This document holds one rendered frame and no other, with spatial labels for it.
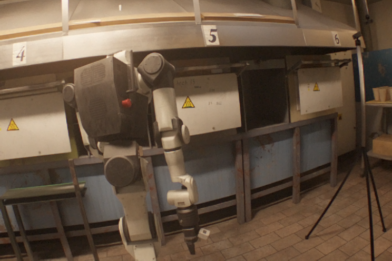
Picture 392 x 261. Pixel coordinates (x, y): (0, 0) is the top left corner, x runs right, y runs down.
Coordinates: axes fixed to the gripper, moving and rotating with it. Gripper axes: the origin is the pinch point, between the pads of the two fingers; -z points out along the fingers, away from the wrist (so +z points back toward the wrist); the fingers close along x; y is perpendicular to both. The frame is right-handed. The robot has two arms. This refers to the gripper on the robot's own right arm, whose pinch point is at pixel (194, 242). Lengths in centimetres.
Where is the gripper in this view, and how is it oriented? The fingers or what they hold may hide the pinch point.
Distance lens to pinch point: 114.3
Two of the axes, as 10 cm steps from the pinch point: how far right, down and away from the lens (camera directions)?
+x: 2.3, -0.4, 9.7
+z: -2.0, -9.8, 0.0
